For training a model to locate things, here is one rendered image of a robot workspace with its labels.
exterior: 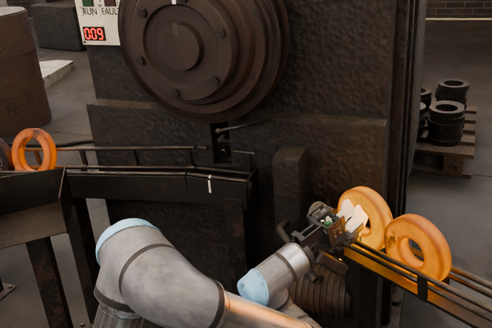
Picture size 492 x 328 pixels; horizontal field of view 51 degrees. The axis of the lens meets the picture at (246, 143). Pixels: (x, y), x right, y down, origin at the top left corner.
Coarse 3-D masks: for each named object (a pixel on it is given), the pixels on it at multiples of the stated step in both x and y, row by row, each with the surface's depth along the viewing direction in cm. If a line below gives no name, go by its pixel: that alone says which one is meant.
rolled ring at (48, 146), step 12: (24, 132) 181; (36, 132) 179; (12, 144) 184; (24, 144) 185; (48, 144) 178; (12, 156) 184; (24, 156) 186; (48, 156) 178; (24, 168) 183; (48, 168) 178
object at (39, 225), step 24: (0, 192) 159; (24, 192) 161; (48, 192) 163; (0, 216) 162; (24, 216) 159; (48, 216) 157; (0, 240) 148; (24, 240) 146; (48, 240) 158; (48, 264) 158; (48, 288) 161; (48, 312) 164
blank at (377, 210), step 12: (348, 192) 123; (360, 192) 119; (372, 192) 119; (360, 204) 120; (372, 204) 117; (384, 204) 117; (372, 216) 118; (384, 216) 116; (372, 228) 119; (384, 228) 115; (360, 240) 123; (372, 240) 120
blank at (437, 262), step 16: (400, 224) 110; (416, 224) 106; (432, 224) 106; (384, 240) 115; (400, 240) 111; (416, 240) 107; (432, 240) 103; (400, 256) 112; (432, 256) 105; (448, 256) 104; (432, 272) 106; (448, 272) 106
